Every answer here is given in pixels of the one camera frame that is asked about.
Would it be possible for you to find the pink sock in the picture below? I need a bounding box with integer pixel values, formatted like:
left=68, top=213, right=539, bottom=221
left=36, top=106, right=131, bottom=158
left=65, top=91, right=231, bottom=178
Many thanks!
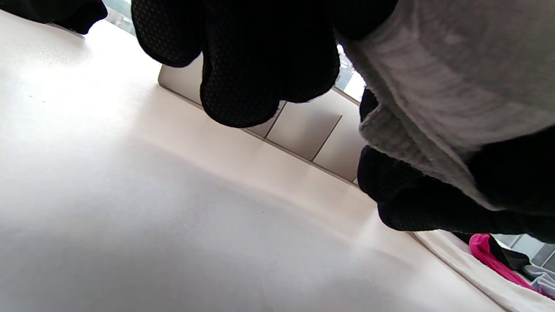
left=469, top=233, right=551, bottom=299

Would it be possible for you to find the white sock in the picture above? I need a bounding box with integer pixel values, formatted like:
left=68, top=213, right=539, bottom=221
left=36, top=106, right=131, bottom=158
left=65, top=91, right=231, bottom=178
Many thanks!
left=414, top=230, right=555, bottom=312

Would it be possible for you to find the grey plastic divided organizer box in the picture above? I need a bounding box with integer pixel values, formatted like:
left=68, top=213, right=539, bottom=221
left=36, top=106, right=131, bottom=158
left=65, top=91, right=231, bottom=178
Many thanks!
left=158, top=56, right=367, bottom=187

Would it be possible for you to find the black sock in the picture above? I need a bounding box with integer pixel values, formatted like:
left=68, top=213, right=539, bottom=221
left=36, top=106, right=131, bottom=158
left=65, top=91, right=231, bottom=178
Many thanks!
left=453, top=232, right=532, bottom=271
left=0, top=0, right=108, bottom=34

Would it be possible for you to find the grey sock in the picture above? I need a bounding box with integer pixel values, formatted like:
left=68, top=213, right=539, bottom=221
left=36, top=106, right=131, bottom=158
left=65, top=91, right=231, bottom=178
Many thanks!
left=337, top=0, right=555, bottom=213

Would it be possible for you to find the person's left hand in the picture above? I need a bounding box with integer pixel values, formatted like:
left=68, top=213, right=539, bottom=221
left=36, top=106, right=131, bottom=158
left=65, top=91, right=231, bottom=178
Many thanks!
left=131, top=0, right=555, bottom=243

